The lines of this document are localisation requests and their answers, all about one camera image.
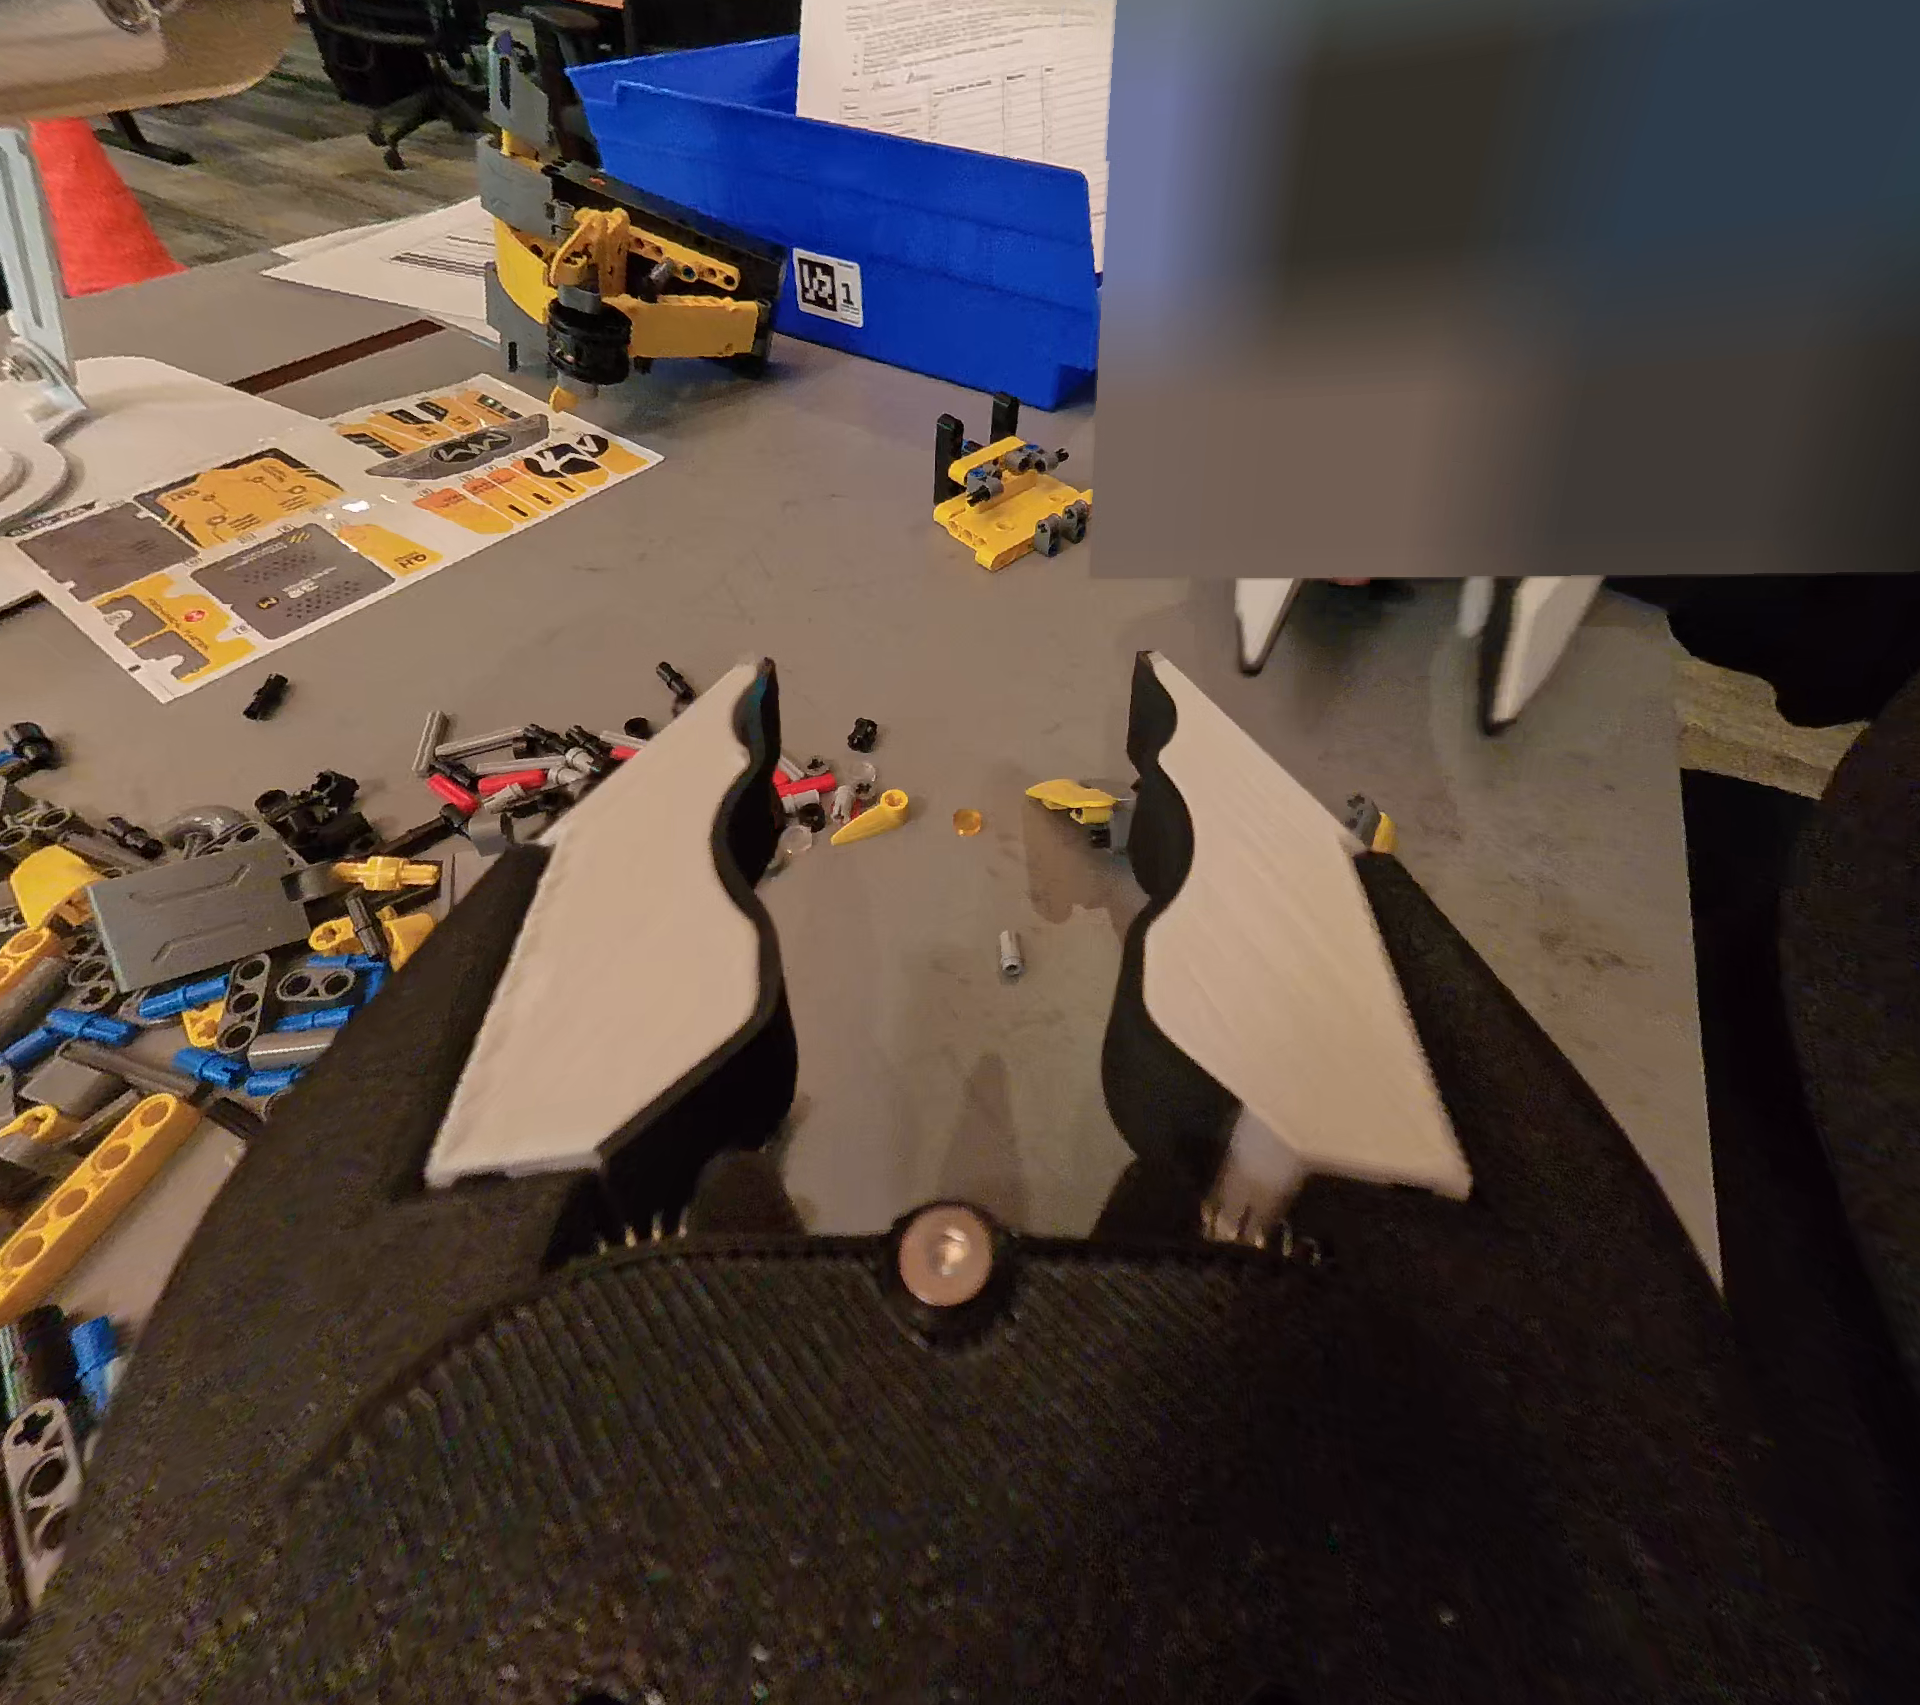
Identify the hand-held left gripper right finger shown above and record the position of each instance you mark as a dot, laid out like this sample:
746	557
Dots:
1291	985

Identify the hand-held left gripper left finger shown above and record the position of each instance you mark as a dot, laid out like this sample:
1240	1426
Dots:
614	970

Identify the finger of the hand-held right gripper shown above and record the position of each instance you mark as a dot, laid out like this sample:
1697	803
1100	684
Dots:
1538	641
1264	616

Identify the yellow panel grey beam piece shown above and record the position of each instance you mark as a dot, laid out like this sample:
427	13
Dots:
1376	826
1073	795

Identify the pile of toy building pieces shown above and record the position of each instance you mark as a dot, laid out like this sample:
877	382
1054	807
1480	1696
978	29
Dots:
181	924

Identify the small yellow toy assembly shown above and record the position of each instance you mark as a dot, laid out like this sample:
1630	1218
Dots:
1020	513

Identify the black connector pin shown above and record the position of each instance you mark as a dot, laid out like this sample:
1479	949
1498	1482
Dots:
271	694

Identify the blue bin with white label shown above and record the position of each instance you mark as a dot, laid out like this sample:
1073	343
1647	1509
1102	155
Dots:
930	220

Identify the printed instruction sheet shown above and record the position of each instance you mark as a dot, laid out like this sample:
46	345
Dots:
301	535

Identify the printed paper sheet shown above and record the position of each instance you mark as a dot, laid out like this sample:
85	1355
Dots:
405	258
961	55

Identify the large yellow toy vehicle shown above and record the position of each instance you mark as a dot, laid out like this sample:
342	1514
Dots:
674	319

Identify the white stand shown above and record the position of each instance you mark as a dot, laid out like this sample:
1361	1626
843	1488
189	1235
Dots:
135	400

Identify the orange traffic cone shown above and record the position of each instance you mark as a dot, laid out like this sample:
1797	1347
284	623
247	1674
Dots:
99	220

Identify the black office chair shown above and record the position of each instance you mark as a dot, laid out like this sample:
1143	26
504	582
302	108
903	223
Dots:
421	41

